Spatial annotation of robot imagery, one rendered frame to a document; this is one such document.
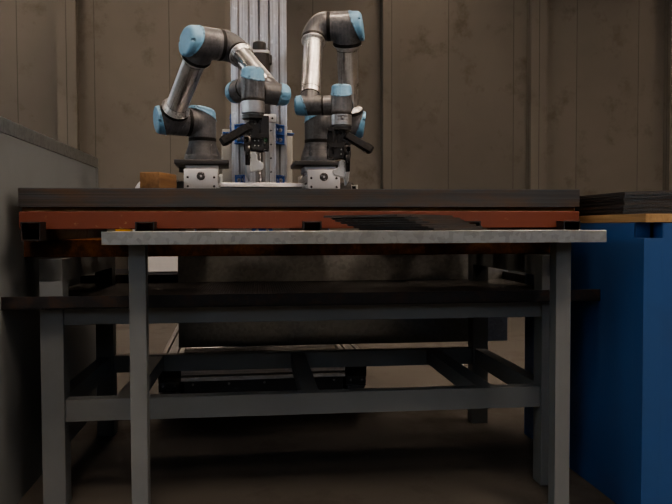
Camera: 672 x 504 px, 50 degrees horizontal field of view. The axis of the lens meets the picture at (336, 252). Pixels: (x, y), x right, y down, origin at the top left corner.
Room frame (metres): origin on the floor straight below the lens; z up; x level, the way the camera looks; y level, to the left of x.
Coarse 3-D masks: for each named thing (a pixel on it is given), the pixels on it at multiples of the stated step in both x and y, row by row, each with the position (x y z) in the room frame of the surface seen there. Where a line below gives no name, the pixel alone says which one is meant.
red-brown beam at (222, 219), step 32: (32, 224) 1.91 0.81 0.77; (64, 224) 1.92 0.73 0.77; (96, 224) 1.92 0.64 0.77; (128, 224) 1.93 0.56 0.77; (160, 224) 1.94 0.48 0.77; (192, 224) 1.95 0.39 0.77; (224, 224) 1.96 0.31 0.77; (256, 224) 1.97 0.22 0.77; (288, 224) 1.98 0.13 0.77; (512, 224) 2.05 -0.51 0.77; (544, 224) 2.06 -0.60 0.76
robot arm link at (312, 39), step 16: (320, 16) 2.86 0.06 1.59; (304, 32) 2.85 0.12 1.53; (320, 32) 2.85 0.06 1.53; (304, 48) 2.83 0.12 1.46; (320, 48) 2.83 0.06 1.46; (304, 64) 2.79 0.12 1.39; (320, 64) 2.80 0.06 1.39; (304, 80) 2.75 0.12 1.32; (320, 80) 2.78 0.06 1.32; (304, 96) 2.71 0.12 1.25; (320, 96) 2.71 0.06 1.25; (304, 112) 2.71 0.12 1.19; (320, 112) 2.71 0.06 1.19
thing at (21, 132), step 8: (0, 120) 1.87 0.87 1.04; (8, 120) 1.93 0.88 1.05; (0, 128) 1.87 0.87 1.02; (8, 128) 1.93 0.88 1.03; (16, 128) 1.99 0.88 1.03; (24, 128) 2.06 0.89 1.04; (16, 136) 1.99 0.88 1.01; (24, 136) 2.06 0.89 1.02; (32, 136) 2.13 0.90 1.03; (40, 136) 2.21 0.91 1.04; (40, 144) 2.21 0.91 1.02; (48, 144) 2.29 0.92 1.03; (56, 144) 2.39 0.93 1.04; (64, 144) 2.49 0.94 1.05; (56, 152) 2.39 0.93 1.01; (64, 152) 2.48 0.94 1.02; (72, 152) 2.59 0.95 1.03; (80, 152) 2.71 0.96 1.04; (80, 160) 2.71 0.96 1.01; (88, 160) 2.84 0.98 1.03; (96, 160) 2.98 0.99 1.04
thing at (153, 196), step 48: (48, 192) 1.91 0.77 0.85; (96, 192) 1.92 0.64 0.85; (144, 192) 1.94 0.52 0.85; (192, 192) 1.95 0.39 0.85; (240, 192) 1.97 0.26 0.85; (288, 192) 1.98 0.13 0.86; (336, 192) 2.00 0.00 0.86; (384, 192) 2.01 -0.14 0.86; (432, 192) 2.03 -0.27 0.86; (480, 192) 2.04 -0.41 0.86; (528, 192) 2.06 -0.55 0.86; (576, 192) 2.07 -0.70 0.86
